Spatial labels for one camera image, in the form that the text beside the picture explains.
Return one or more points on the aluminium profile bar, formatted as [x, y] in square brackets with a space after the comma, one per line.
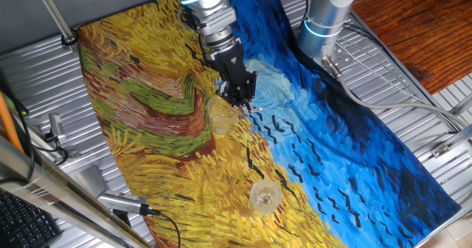
[461, 135]
[462, 106]

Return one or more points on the small metal corner bracket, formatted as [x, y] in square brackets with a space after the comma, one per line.
[440, 150]

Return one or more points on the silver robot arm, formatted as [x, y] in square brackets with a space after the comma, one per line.
[324, 19]

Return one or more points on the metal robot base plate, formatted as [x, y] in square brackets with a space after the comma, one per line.
[343, 58]

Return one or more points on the long silver camera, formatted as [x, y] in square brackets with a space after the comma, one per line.
[121, 202]

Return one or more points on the glass stirring rod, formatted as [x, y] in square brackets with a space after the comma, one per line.
[257, 109]

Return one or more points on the painted wheat field cloth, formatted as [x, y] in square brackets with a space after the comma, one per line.
[332, 148]

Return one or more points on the thick-rimmed clear glass beaker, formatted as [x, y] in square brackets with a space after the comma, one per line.
[263, 200]

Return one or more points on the aluminium frame post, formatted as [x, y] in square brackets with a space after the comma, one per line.
[55, 192]

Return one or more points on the small silver camera on mount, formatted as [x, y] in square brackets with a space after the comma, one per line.
[56, 125]

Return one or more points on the orange pole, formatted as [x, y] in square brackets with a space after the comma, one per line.
[8, 124]

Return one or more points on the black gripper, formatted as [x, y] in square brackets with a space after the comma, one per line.
[230, 67]

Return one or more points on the thin aluminium pole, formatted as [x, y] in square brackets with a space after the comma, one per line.
[53, 12]

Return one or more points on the black keyboard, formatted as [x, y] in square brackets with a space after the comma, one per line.
[22, 222]

